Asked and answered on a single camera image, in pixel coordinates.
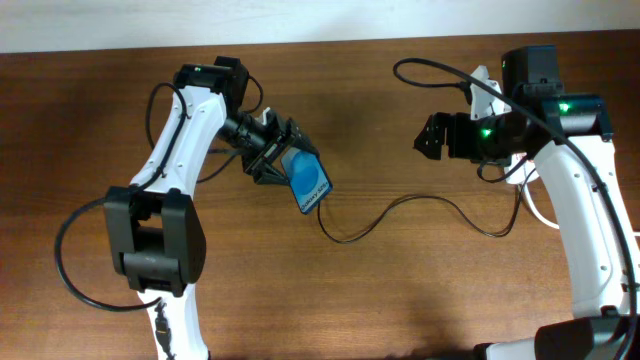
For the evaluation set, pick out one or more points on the white power strip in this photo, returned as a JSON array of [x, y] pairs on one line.
[[520, 174]]

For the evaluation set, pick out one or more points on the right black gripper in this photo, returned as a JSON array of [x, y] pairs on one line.
[[456, 126]]

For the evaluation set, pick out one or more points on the blue Galaxy smartphone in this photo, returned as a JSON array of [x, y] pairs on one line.
[[307, 178]]

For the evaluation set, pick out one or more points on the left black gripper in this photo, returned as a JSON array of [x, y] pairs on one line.
[[258, 162]]

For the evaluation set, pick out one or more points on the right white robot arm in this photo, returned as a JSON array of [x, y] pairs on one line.
[[568, 137]]

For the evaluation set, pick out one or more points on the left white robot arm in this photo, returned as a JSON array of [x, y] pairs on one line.
[[156, 239]]

